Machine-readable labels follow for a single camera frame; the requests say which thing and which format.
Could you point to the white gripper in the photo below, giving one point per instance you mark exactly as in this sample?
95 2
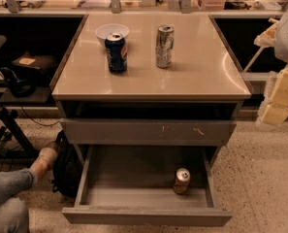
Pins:
275 108

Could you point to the orange soda can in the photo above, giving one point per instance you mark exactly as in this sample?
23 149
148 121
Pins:
181 181

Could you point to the silver tall can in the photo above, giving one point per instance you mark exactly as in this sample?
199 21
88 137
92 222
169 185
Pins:
164 46

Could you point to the grey drawer cabinet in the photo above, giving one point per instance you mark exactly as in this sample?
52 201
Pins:
202 83

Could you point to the blue Pepsi can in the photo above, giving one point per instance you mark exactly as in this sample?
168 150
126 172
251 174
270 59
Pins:
116 50

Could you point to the open middle drawer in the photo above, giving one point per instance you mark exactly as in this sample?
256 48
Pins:
131 185

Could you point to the closed upper drawer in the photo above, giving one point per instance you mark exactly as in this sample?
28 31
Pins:
154 132

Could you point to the white bowl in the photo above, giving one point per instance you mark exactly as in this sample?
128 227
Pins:
103 31

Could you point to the black backpack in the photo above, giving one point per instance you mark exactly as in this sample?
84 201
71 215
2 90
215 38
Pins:
67 168

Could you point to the dark box with label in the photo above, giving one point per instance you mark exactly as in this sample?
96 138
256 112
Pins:
37 62

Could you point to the tan shoe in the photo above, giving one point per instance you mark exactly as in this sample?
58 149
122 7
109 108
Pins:
45 160

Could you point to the black headphones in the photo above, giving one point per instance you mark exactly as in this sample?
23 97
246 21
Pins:
19 88

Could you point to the person leg in jeans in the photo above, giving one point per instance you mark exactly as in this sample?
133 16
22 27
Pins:
14 215

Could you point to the white stick with handle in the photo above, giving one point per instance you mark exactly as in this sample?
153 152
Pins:
253 59

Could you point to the black stand frame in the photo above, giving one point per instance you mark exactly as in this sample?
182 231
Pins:
9 130

